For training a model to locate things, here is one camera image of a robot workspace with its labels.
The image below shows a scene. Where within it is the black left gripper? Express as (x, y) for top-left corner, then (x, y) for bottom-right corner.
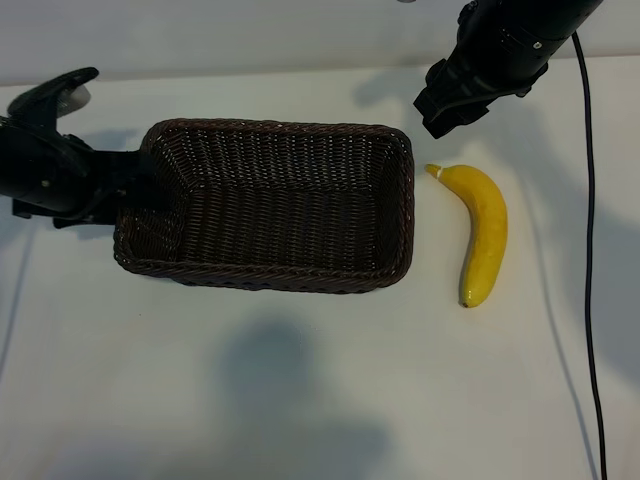
(52, 134), (187, 230)

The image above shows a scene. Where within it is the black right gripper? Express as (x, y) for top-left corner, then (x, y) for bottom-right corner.
(413, 32), (531, 140)

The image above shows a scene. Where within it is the yellow banana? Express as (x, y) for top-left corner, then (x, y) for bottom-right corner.
(424, 162), (509, 310)

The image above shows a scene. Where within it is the dark brown wicker basket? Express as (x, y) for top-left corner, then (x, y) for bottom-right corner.
(113, 117), (416, 295)

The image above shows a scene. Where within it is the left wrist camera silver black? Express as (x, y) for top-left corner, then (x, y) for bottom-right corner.
(7, 66), (101, 121)

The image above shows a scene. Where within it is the long black hanging cable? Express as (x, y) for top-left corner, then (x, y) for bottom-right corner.
(569, 32), (609, 480)

